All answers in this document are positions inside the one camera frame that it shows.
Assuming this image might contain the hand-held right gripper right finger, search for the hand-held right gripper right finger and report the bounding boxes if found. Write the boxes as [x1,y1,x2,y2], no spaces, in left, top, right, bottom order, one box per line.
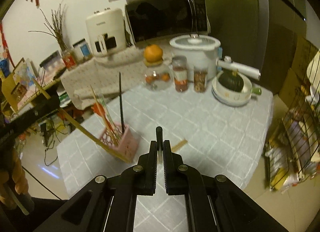
[162,140,288,232]

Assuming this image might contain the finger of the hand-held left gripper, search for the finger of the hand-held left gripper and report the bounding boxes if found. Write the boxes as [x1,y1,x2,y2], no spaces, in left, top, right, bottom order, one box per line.
[7,94,61,133]

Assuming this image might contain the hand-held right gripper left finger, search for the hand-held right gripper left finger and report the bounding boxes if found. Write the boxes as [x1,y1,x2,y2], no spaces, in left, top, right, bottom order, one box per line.
[32,141,161,232]

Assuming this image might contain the wooden chopstick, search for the wooden chopstick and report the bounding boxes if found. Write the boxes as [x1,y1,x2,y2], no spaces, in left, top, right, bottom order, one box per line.
[31,78,132,164]
[171,138,188,152]

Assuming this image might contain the black chopstick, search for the black chopstick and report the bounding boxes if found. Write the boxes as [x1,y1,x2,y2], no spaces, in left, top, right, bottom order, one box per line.
[118,72,126,133]
[155,126,164,149]

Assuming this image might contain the pink perforated utensil holder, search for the pink perforated utensil holder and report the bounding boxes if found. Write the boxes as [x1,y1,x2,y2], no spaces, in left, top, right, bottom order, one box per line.
[99,122,139,162]

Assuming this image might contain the bundle of wooden chopsticks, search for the bundle of wooden chopsticks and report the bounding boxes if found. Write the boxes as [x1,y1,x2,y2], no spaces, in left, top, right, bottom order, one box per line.
[90,84,123,148]

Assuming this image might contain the red plastic spoon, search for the red plastic spoon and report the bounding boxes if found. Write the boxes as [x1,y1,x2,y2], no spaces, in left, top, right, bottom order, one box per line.
[91,102,111,128]

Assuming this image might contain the person's left hand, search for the person's left hand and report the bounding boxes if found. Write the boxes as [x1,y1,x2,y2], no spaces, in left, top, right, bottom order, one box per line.
[0,146,28,207]

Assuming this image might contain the black devices on floor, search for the black devices on floor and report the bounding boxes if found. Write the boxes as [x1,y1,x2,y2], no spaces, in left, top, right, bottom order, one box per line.
[39,121,58,148]

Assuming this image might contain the colourful picture board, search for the colourful picture board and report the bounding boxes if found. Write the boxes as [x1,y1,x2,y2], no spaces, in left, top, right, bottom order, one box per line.
[9,57,41,108]

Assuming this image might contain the grey checked tablecloth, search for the grey checked tablecloth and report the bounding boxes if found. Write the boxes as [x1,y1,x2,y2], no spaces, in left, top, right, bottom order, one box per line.
[57,82,274,232]

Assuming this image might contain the red label jar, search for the red label jar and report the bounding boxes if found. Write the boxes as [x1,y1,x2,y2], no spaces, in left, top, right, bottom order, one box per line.
[61,49,77,71]

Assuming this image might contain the floral counter cloth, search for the floral counter cloth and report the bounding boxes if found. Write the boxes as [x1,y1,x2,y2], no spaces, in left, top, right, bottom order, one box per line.
[60,36,176,111]

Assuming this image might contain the dried branches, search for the dried branches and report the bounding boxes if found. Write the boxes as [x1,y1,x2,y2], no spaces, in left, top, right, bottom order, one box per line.
[28,3,69,53]

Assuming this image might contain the glass jar with cork lid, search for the glass jar with cork lid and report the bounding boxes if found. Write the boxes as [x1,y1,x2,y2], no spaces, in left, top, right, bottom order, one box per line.
[143,59,172,91]

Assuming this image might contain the spice jar with red contents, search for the spice jar with red contents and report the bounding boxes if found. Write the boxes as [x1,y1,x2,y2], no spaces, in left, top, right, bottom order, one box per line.
[171,56,189,93]

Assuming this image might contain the jar of dried slices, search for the jar of dried slices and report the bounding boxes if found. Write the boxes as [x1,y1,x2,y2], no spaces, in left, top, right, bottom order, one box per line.
[193,65,209,93]

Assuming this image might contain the stack of white bowls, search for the stack of white bowls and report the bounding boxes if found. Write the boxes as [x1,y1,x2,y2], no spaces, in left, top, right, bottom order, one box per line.
[211,72,263,107]

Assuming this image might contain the white air fryer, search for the white air fryer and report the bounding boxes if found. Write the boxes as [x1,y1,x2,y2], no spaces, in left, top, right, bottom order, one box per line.
[85,7,127,58]

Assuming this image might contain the dark green squash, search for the dark green squash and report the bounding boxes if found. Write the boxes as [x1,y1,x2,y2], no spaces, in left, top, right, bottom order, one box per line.
[218,69,244,93]

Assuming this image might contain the orange fruit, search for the orange fruit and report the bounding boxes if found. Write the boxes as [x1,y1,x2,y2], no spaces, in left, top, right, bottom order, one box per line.
[143,44,164,63]

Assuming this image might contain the white electric cooking pot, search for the white electric cooking pot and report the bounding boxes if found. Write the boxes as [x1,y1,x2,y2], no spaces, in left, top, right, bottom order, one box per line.
[169,34,262,82]

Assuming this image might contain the black microwave oven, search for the black microwave oven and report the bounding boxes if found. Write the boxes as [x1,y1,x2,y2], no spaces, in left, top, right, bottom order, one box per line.
[124,0,211,45]

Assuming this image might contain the cardboard boxes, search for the cardboard boxes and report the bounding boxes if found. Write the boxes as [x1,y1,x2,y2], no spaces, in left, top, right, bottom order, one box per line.
[278,34,320,103]

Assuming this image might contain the grey refrigerator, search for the grey refrigerator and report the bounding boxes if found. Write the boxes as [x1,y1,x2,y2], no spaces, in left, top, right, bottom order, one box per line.
[200,0,320,96]

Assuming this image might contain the pale straw hat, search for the pale straw hat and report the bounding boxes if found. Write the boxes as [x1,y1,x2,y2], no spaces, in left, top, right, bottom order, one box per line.
[306,49,320,88]

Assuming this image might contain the black power cable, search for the black power cable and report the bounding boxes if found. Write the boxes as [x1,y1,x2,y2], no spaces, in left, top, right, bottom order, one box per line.
[43,144,66,200]

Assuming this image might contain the black wire rack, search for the black wire rack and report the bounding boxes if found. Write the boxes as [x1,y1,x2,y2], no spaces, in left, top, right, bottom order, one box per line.
[265,79,320,190]

